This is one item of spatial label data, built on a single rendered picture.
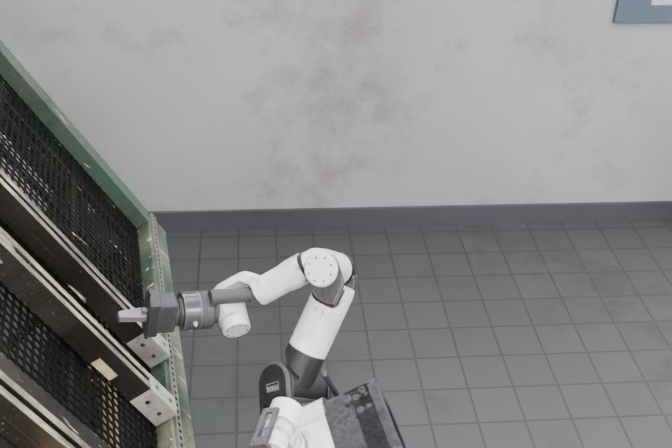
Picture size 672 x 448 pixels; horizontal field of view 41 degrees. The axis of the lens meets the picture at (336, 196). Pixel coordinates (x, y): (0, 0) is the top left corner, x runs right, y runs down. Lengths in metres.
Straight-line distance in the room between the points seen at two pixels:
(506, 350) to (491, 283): 0.50
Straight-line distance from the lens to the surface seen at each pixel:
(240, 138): 4.61
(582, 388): 4.13
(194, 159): 4.68
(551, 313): 4.49
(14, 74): 3.08
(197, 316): 2.04
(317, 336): 1.98
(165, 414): 2.56
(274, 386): 2.01
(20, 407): 1.89
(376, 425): 1.85
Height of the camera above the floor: 2.75
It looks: 32 degrees down
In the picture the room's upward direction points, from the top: 2 degrees clockwise
